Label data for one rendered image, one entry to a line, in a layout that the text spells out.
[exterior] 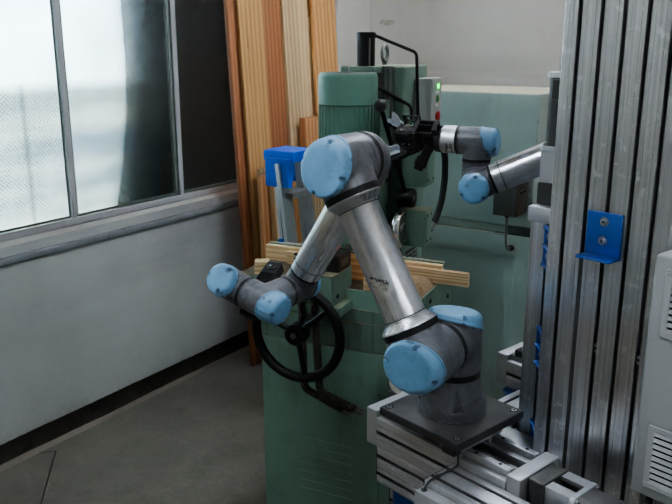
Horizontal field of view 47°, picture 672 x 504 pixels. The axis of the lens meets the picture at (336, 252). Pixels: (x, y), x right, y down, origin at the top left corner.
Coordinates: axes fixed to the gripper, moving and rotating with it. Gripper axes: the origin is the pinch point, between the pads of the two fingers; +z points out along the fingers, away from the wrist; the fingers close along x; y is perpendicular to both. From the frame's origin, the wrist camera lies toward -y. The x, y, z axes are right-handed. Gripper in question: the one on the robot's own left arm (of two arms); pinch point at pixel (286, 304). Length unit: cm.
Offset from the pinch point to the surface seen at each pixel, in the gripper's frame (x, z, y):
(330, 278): 6.3, 10.3, -10.7
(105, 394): -128, 99, 34
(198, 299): -119, 136, -20
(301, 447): -9, 49, 36
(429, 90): 17, 31, -80
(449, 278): 33, 34, -20
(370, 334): 14.5, 28.0, 0.6
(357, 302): 10.4, 23.3, -7.4
